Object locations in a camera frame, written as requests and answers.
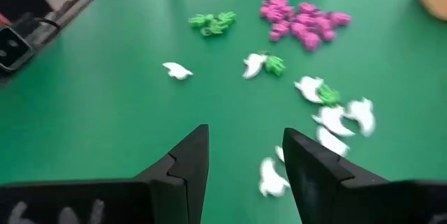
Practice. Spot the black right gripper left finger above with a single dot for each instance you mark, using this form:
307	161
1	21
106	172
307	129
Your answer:
188	168

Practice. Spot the black table frame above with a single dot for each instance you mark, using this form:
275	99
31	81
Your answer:
71	9

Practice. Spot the green table mat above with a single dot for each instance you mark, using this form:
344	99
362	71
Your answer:
104	130

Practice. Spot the black power socket box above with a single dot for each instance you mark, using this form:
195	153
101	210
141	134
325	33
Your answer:
10	47

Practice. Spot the pile of magenta objects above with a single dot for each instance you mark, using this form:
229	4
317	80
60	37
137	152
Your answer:
274	16

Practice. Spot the white ghost figure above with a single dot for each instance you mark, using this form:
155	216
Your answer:
361	114
309	88
270	178
333	119
176	70
331	142
253	65

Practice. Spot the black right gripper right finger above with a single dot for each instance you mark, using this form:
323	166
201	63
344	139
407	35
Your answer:
314	182

